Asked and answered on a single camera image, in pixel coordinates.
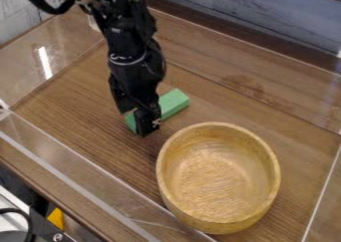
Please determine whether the green rectangular block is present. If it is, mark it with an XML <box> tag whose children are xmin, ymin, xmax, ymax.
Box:
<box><xmin>124</xmin><ymin>89</ymin><xmax>190</xmax><ymax>134</ymax></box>

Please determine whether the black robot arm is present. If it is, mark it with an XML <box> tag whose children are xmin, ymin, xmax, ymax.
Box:
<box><xmin>28</xmin><ymin>0</ymin><xmax>167</xmax><ymax>136</ymax></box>

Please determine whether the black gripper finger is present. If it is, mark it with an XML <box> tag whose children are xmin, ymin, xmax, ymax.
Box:
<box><xmin>111</xmin><ymin>85</ymin><xmax>135</xmax><ymax>114</ymax></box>
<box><xmin>134</xmin><ymin>104</ymin><xmax>162</xmax><ymax>136</ymax></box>

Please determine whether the brown wooden bowl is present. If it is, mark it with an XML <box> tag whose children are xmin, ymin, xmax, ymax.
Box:
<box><xmin>156</xmin><ymin>121</ymin><xmax>281</xmax><ymax>234</ymax></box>

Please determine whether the black and yellow equipment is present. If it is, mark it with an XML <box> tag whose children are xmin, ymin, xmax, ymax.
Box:
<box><xmin>29</xmin><ymin>197</ymin><xmax>79</xmax><ymax>242</ymax></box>

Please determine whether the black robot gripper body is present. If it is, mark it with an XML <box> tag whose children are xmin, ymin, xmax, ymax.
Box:
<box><xmin>108</xmin><ymin>51</ymin><xmax>166</xmax><ymax>109</ymax></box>

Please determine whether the black cable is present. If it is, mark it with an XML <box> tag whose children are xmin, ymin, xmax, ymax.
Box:
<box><xmin>0</xmin><ymin>207</ymin><xmax>36</xmax><ymax>242</ymax></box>

